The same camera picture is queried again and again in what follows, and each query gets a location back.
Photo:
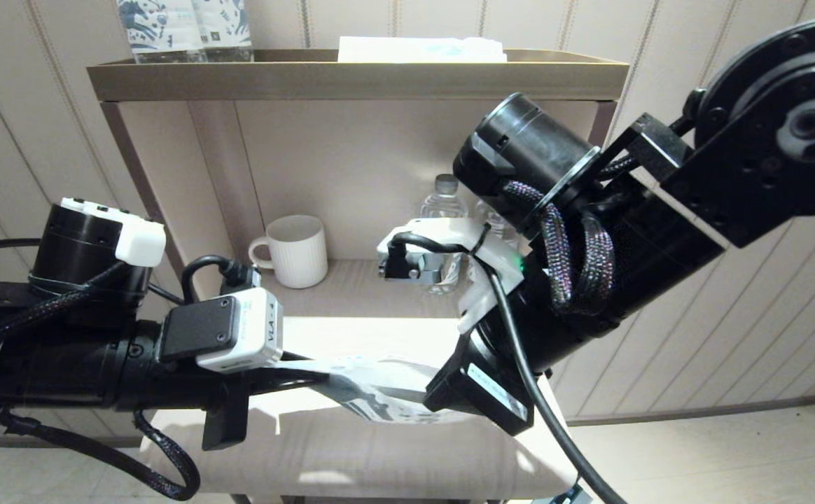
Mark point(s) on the flat white blue packet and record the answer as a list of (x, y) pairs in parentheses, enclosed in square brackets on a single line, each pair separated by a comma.
[(414, 50)]

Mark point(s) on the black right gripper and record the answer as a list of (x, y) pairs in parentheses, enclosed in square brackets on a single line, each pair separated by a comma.
[(491, 385)]

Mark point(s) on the white blue horse print bag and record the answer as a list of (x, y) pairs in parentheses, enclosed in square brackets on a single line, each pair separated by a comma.
[(379, 404)]

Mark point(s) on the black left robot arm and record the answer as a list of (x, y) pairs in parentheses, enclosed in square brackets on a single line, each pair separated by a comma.
[(64, 364)]

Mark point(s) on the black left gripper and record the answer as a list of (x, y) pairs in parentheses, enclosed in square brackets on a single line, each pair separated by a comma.
[(225, 416)]

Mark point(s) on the clear water bottle black cap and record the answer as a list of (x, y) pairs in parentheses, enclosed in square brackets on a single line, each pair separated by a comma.
[(500, 221), (442, 203)]

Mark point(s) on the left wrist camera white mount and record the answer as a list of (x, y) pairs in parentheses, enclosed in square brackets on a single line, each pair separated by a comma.
[(239, 329)]

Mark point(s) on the patterned bags on top shelf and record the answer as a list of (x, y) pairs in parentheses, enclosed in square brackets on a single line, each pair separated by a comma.
[(161, 29)]

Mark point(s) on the beige wooden shelf cabinet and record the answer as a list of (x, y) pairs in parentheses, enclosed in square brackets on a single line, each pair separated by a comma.
[(351, 140)]

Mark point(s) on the white ribbed mug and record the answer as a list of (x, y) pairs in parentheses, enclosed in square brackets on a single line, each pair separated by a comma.
[(299, 253)]

